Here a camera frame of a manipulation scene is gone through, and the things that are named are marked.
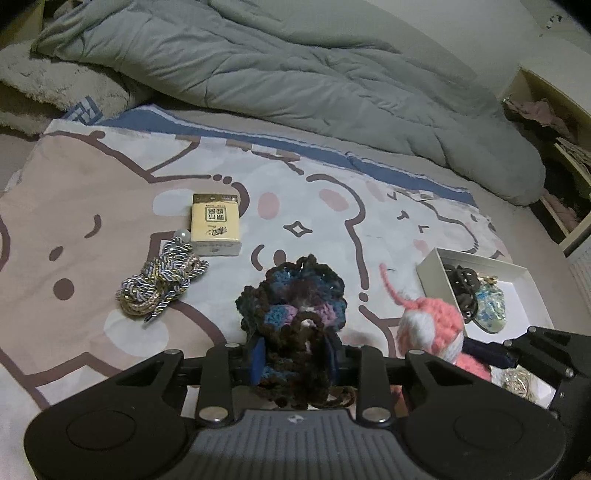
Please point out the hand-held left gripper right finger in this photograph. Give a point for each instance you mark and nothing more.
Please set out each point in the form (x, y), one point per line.
(333, 364)

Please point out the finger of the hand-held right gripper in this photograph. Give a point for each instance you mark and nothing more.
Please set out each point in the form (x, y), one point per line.
(572, 397)
(540, 355)

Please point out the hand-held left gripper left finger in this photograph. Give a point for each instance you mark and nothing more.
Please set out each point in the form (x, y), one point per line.
(257, 364)

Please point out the clear bag of jewellery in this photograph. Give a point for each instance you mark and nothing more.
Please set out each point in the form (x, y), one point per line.
(521, 385)

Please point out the dark crochet scrunchie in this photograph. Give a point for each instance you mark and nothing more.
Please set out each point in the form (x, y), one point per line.
(291, 304)

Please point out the brown hair claw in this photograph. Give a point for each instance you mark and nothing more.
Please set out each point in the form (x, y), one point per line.
(464, 290)

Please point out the pink white crochet toy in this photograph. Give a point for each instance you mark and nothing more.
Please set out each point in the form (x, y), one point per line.
(429, 323)

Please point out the white cardboard box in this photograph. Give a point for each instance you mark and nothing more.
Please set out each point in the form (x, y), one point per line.
(431, 277)

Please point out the wooden bedside shelf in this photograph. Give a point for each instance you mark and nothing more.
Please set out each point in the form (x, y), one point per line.
(577, 240)

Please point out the small yellow box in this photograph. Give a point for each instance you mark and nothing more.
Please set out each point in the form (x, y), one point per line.
(214, 226)

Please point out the dark clothes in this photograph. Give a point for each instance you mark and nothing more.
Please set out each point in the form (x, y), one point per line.
(561, 180)

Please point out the pink crumpled clothes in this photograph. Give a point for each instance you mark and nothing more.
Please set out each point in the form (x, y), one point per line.
(540, 113)

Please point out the bear printed blanket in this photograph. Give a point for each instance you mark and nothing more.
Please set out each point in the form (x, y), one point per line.
(92, 184)

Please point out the grey duvet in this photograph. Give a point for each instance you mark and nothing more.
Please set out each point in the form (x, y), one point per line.
(277, 69)

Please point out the beige fluffy blanket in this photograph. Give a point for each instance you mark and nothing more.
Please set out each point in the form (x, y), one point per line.
(55, 87)

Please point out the curved wooden shelf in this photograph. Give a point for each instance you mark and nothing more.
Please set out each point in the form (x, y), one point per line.
(38, 8)

